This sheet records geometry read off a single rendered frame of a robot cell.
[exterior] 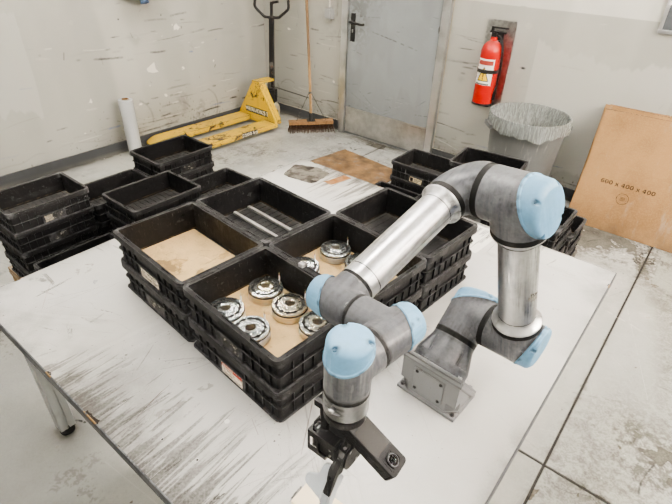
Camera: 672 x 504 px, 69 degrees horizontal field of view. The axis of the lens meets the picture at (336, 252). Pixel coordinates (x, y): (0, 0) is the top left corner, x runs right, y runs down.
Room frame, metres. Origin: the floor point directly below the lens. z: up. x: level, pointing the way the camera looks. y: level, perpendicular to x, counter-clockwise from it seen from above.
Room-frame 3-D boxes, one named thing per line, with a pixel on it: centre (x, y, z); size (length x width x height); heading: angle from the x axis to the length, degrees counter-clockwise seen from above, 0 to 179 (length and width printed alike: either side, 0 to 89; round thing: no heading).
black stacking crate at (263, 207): (1.51, 0.26, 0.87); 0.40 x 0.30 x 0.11; 48
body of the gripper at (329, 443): (0.53, -0.02, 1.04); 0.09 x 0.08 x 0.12; 54
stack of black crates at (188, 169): (2.82, 1.03, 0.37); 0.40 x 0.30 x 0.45; 142
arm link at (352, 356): (0.53, -0.03, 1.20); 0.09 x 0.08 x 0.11; 135
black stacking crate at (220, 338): (1.02, 0.17, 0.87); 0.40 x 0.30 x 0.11; 48
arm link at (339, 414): (0.52, -0.02, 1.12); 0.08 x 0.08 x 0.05
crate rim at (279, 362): (1.02, 0.17, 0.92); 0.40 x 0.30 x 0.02; 48
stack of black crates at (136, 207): (2.26, 0.96, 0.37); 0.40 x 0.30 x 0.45; 142
